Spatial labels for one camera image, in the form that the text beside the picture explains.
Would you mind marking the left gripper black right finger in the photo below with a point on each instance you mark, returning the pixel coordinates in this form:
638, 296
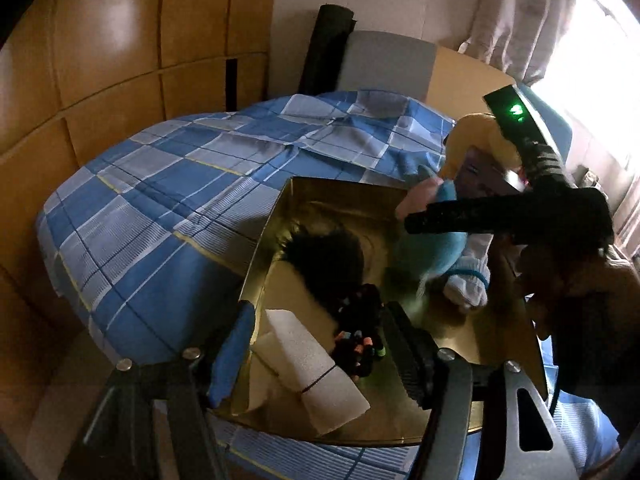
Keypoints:
415, 355

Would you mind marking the gold tray box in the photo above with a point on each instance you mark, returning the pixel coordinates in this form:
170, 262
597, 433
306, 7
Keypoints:
490, 336

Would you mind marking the wooden wardrobe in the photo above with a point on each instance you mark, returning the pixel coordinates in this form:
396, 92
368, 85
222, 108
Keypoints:
77, 78

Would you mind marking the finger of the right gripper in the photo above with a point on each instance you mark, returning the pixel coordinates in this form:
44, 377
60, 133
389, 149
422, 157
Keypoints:
465, 216

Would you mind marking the blue checked bedsheet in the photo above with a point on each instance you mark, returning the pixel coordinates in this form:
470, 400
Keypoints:
149, 235

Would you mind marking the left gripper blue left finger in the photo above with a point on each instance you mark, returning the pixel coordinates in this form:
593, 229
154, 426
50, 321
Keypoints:
226, 366

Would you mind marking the beige curtain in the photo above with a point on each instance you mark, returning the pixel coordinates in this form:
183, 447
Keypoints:
518, 37

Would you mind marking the white towel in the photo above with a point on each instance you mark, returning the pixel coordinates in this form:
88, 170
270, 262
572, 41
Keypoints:
303, 367

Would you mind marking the white sock with blue band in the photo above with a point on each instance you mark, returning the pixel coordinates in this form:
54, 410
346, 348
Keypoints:
468, 279

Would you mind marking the brown purple box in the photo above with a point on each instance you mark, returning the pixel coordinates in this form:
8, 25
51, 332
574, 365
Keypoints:
481, 175

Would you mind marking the teal plush toy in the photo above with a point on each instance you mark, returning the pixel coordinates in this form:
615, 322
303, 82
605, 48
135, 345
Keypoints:
424, 257

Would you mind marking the yellow giraffe plush toy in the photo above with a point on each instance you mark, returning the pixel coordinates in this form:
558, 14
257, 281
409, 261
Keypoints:
479, 131

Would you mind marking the grey yellow blue headboard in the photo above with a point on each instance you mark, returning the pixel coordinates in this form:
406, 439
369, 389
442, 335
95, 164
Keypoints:
448, 82

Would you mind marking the person right hand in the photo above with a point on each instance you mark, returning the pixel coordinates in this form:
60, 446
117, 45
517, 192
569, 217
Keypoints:
589, 307

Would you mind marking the black rolled mat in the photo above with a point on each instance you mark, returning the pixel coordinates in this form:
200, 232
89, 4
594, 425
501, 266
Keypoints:
326, 50

